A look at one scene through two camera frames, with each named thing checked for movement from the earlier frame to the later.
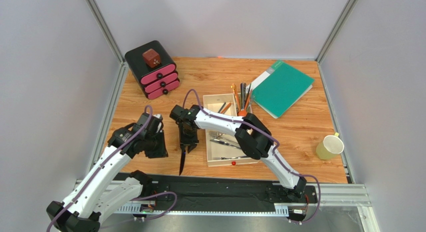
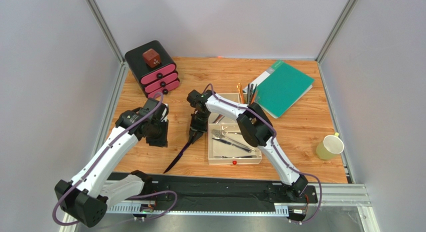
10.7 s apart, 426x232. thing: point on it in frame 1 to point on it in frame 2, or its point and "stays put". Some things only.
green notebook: x=280 y=88 stays put
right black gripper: x=188 y=141 to x=196 y=130
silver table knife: x=224 y=142 stays put
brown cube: x=151 y=58 stays put
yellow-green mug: x=330 y=147 stays put
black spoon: x=243 y=95 to x=251 y=92
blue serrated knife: x=182 y=162 to x=177 y=157
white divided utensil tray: x=224 y=148 stays put
